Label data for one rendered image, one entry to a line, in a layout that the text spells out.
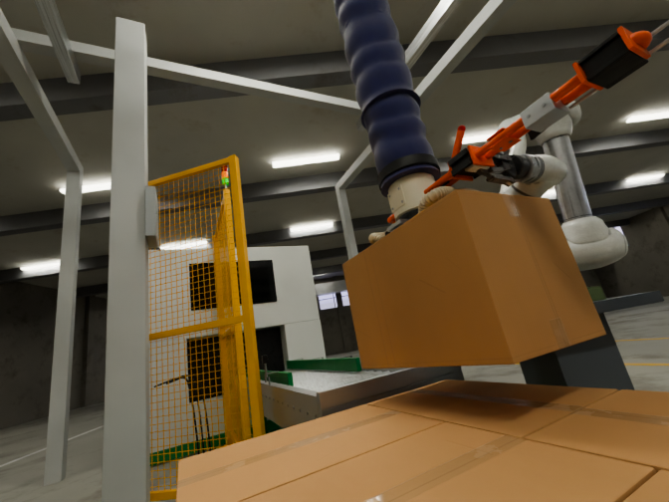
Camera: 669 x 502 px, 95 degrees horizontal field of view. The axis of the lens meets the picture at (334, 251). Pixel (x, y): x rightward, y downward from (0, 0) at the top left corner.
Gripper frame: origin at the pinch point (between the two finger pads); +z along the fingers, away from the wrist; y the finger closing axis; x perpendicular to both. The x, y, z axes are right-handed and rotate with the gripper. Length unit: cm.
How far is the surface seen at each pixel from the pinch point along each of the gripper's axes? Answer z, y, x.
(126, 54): 104, -150, 128
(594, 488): 30, 66, -21
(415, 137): 2.2, -20.3, 16.6
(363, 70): 11, -56, 24
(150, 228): 92, -31, 127
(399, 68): 2, -50, 15
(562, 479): 30, 66, -17
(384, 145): 10.4, -20.9, 23.6
